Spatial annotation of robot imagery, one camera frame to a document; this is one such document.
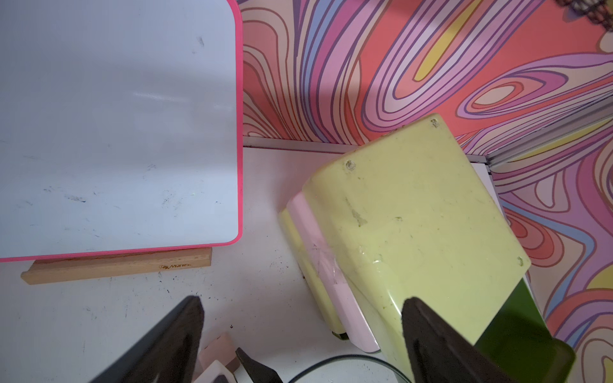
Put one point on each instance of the green top drawer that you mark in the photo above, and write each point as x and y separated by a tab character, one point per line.
519	343

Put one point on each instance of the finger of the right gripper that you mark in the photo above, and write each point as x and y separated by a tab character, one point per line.
258	372

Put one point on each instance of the wooden whiteboard stand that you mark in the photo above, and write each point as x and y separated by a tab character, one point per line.
108	266

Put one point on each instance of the yellow green drawer cabinet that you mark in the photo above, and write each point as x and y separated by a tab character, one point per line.
403	216

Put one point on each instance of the pink framed whiteboard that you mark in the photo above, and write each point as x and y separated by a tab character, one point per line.
121	127

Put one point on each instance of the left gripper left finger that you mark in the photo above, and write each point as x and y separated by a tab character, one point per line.
167	353

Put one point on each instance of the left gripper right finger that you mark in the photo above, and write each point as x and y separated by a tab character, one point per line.
438	353

